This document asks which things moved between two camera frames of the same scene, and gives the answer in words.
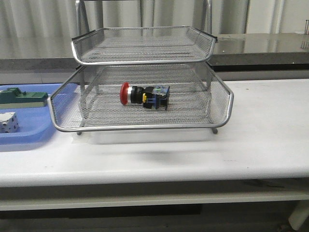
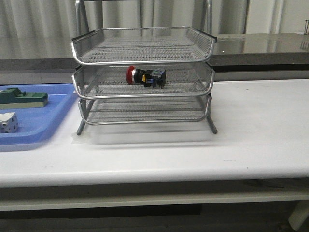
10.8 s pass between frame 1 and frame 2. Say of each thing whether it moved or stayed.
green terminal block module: stayed
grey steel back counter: stayed
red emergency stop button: moved
